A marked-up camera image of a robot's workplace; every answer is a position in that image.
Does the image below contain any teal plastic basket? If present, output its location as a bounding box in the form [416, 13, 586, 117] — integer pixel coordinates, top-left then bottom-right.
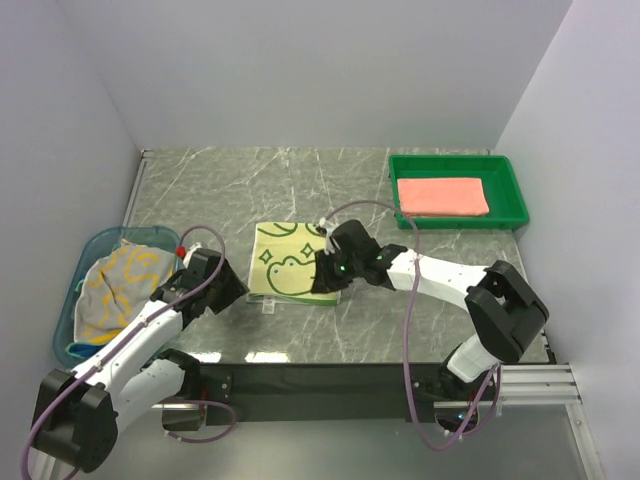
[52, 226, 179, 369]

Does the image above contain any yellow green patterned towel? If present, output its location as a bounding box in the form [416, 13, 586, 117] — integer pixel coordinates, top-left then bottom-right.
[246, 222, 340, 306]

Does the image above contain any salmon pink towel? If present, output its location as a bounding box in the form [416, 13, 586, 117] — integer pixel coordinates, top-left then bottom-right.
[397, 177, 490, 217]

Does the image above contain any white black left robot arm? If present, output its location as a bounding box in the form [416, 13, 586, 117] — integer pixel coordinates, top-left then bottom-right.
[23, 248, 247, 473]

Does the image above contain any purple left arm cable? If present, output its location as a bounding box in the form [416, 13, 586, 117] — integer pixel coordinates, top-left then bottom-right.
[18, 224, 237, 480]

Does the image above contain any green plastic tray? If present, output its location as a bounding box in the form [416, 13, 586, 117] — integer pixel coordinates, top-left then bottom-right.
[388, 154, 529, 230]

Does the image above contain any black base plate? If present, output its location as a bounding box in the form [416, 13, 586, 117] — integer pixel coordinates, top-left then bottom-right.
[140, 363, 501, 431]

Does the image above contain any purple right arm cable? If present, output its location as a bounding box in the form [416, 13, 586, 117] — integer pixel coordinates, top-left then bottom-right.
[318, 199, 503, 450]

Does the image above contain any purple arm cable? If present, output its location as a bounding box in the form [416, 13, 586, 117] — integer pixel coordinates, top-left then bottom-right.
[318, 199, 503, 450]
[18, 224, 237, 480]

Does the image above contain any grey yellow patterned towel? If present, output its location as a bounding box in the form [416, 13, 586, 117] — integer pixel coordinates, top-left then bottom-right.
[73, 242, 175, 346]

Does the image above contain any aluminium mounting rail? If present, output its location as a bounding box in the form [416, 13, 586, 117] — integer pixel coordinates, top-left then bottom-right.
[29, 363, 584, 471]

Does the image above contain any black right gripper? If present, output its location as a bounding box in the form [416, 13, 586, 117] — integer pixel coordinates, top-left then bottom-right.
[309, 246, 363, 294]

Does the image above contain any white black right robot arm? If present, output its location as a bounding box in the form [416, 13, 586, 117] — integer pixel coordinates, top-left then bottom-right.
[311, 220, 549, 400]

